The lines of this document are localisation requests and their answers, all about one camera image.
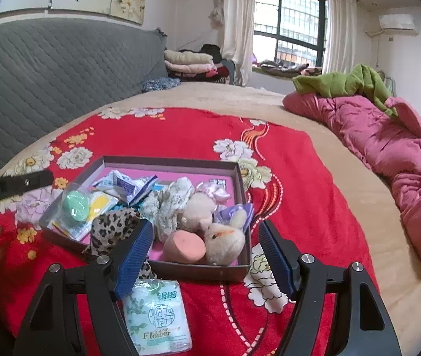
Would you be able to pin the right white curtain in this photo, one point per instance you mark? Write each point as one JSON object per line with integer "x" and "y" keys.
{"x": 342, "y": 34}

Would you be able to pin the cream plush with purple dress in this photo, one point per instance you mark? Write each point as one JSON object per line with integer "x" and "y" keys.
{"x": 226, "y": 236}

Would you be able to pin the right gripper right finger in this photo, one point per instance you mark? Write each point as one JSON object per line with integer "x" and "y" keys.
{"x": 361, "y": 324}

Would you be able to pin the white floral scrunchie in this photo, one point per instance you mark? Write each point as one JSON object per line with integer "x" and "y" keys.
{"x": 163, "y": 207}

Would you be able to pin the beige bed sheet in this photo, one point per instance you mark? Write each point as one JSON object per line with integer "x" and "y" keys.
{"x": 397, "y": 268}

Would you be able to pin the pink makeup sponge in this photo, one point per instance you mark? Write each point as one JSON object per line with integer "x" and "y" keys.
{"x": 184, "y": 247}

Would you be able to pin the leopard print scrunchie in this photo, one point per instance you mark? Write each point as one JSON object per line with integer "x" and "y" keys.
{"x": 108, "y": 229}

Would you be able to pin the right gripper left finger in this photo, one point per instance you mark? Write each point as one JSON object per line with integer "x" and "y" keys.
{"x": 51, "y": 325}

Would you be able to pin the left white curtain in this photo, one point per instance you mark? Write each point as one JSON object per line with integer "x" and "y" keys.
{"x": 236, "y": 19}

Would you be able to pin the window with dark frame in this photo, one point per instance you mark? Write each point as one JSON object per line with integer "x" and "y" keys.
{"x": 290, "y": 32}

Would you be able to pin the stack of folded blankets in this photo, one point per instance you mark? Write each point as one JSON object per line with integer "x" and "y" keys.
{"x": 205, "y": 65}

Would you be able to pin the white tissue pack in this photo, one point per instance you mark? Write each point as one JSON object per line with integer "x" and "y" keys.
{"x": 155, "y": 317}

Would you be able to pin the white blue wrappers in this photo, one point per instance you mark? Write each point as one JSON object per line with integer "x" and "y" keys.
{"x": 127, "y": 190}

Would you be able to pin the blankets on window sill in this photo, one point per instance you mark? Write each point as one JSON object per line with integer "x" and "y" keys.
{"x": 279, "y": 69}

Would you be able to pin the blue patterned cloth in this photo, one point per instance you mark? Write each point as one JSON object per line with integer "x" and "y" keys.
{"x": 160, "y": 84}

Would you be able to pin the grey quilted headboard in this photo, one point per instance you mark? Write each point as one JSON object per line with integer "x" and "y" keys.
{"x": 54, "y": 70}

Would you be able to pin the green sponge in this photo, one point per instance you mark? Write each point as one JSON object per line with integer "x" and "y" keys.
{"x": 73, "y": 211}

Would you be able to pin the cream plush with pink dress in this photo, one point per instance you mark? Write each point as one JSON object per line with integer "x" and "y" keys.
{"x": 198, "y": 213}

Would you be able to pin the shallow cardboard box tray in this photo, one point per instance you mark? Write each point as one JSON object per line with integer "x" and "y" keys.
{"x": 167, "y": 170}

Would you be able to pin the white air conditioner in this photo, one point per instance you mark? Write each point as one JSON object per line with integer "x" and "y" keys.
{"x": 397, "y": 22}

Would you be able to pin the red floral blanket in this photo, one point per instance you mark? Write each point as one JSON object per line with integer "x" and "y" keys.
{"x": 282, "y": 174}

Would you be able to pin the white curtain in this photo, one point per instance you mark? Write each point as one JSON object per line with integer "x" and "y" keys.
{"x": 236, "y": 19}
{"x": 342, "y": 34}

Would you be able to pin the pink quilt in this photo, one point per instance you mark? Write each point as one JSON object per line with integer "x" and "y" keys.
{"x": 389, "y": 146}

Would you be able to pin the green blanket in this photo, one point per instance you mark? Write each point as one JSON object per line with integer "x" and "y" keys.
{"x": 362, "y": 80}

